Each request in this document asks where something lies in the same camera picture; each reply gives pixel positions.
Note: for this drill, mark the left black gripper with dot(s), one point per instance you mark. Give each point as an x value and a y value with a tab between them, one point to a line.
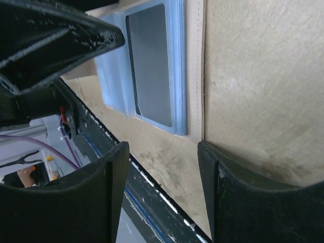
40	41

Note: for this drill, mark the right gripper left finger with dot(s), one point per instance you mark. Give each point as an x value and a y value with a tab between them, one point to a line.
64	210

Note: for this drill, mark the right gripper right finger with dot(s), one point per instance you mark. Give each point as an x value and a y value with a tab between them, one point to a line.
244	206

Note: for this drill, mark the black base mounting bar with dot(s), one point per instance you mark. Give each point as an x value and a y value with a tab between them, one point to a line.
137	203

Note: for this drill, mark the black pliers tool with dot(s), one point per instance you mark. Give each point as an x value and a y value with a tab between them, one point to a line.
22	160

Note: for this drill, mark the aluminium table frame rail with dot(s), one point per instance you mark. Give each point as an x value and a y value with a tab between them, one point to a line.
36	129

